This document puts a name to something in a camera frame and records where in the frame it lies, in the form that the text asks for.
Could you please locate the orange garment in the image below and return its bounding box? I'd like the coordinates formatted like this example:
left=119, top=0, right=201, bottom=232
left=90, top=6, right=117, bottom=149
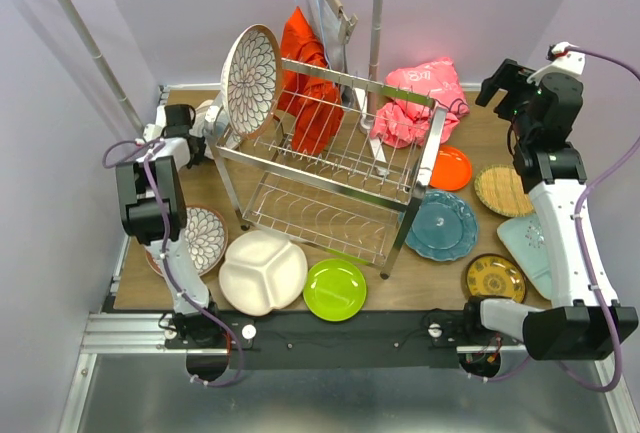
left=277, top=7, right=344, bottom=156

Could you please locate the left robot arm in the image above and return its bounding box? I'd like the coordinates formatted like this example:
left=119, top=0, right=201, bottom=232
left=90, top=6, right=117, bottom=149
left=102, top=104, right=231, bottom=348

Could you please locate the lime green plate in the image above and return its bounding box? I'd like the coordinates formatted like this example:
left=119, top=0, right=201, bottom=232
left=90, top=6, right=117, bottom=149
left=303, top=258, right=368, bottom=323

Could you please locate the teal scalloped plate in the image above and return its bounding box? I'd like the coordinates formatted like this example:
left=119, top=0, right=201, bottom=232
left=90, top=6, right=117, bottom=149
left=405, top=190, right=479, bottom=262

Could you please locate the woven bamboo plate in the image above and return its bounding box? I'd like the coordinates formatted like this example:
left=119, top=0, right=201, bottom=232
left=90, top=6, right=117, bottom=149
left=474, top=164, right=534, bottom=218

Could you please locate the grey swirl ceramic plate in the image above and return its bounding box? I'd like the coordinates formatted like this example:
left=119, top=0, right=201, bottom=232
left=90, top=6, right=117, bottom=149
left=190, top=98, right=242, bottom=160

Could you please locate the white divided plate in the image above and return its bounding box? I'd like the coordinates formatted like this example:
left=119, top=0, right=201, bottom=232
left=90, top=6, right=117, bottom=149
left=219, top=230, right=308, bottom=316

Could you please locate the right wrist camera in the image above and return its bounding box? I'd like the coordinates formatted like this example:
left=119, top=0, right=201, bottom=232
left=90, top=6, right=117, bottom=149
left=527, top=42, right=586, bottom=85

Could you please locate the steel two-tier dish rack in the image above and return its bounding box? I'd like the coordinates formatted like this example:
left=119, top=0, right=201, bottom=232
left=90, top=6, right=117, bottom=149
left=209, top=59, right=447, bottom=279

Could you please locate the pink patterned garment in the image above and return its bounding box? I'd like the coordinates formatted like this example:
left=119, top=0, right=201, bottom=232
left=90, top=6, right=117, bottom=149
left=370, top=56, right=471, bottom=149

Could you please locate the yellow black patterned plate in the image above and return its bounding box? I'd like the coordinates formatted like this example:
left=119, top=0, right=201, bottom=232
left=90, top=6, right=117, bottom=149
left=462, top=254, right=527, bottom=303

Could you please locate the black base bar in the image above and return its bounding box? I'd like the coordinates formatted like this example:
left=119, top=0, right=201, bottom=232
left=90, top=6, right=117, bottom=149
left=164, top=308, right=501, bottom=372

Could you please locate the pale blue square plate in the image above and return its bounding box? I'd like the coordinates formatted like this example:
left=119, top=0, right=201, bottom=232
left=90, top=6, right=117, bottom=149
left=497, top=214, right=552, bottom=300

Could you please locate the orange plate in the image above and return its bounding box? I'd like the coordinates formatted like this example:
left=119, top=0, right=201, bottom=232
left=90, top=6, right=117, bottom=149
left=429, top=145, right=472, bottom=191

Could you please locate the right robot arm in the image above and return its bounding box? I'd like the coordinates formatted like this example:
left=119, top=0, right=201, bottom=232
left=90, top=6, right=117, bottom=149
left=459, top=53, right=639, bottom=360

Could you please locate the floral brown rim plate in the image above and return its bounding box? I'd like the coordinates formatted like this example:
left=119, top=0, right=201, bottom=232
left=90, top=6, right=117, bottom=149
left=145, top=204, right=230, bottom=278
left=221, top=24, right=283, bottom=138

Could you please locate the grey towel with panda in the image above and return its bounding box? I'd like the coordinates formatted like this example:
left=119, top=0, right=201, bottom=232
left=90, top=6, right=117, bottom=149
left=323, top=0, right=347, bottom=73

